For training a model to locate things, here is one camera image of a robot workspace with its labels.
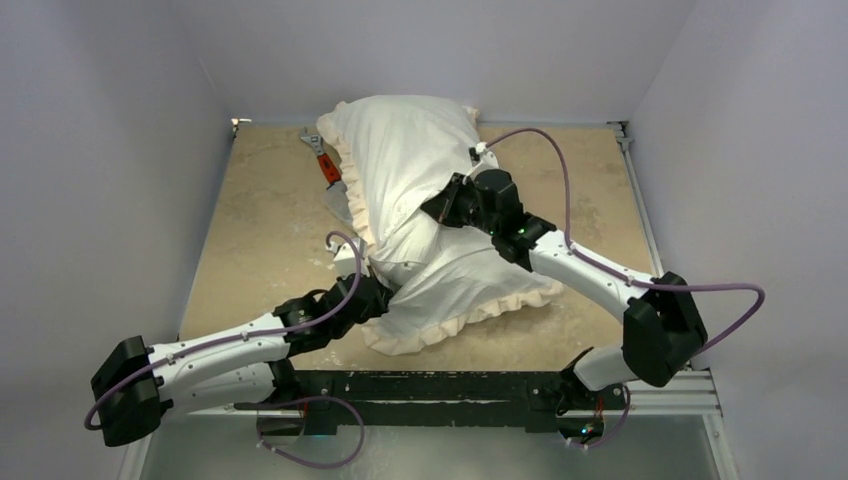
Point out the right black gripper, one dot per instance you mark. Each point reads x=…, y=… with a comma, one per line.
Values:
x=451, y=204

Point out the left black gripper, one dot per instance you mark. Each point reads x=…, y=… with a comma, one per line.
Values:
x=380, y=303

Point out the grey pillow with cream ruffle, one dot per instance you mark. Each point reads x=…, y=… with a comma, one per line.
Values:
x=396, y=152

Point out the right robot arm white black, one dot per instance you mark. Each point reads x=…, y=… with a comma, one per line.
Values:
x=662, y=328

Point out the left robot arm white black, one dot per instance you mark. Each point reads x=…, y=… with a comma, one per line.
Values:
x=138, y=386

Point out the clear plastic screw box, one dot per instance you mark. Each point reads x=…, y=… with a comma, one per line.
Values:
x=336, y=202

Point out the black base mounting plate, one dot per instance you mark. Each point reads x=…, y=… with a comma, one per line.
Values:
x=537, y=402

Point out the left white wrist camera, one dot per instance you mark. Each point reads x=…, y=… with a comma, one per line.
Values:
x=345, y=260

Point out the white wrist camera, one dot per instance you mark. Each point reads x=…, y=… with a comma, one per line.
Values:
x=345, y=260
x=482, y=159

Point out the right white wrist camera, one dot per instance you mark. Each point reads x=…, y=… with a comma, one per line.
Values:
x=482, y=159

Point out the red handled adjustable wrench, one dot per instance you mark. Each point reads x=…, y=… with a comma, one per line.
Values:
x=325, y=162

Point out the aluminium frame rail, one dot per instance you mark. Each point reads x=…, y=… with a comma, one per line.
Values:
x=694, y=392

